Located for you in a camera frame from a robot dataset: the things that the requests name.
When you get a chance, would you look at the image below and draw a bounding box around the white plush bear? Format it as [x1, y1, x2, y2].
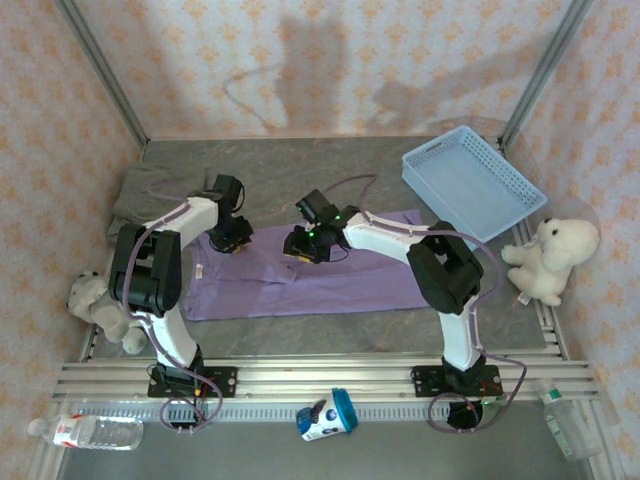
[501, 217, 600, 306]

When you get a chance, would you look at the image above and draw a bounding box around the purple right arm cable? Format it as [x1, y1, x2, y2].
[322, 173, 529, 434]

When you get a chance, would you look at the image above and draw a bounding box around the clear water bottle red label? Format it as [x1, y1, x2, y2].
[27, 412, 145, 451]

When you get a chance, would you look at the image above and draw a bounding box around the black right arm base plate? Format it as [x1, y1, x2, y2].
[409, 364, 504, 400]

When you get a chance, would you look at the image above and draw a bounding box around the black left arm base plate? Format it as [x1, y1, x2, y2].
[147, 366, 239, 400]

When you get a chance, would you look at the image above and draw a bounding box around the grey plush toy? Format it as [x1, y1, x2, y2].
[67, 270, 149, 356]

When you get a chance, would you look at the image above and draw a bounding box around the purple printed t-shirt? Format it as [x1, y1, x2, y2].
[183, 208, 434, 321]

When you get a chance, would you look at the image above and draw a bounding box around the grey slotted cable duct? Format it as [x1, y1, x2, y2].
[64, 402, 551, 421]

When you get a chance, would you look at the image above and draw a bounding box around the aluminium frame post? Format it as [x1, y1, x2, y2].
[54, 0, 151, 146]
[499, 0, 596, 146]

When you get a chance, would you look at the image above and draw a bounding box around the grey garment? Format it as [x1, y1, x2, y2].
[106, 167, 216, 246]

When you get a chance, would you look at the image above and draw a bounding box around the aluminium mounting rail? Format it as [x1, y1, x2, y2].
[52, 357, 599, 401]

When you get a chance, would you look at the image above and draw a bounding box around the light blue plastic basket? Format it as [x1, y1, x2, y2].
[401, 124, 548, 242]

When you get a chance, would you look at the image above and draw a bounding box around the clear pump bottle green label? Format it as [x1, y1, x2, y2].
[537, 378, 604, 462]

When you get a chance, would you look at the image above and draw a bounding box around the black round cable grommet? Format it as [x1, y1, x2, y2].
[446, 401, 485, 431]

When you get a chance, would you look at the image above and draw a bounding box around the white cup with blue lid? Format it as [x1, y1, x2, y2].
[294, 386, 359, 442]

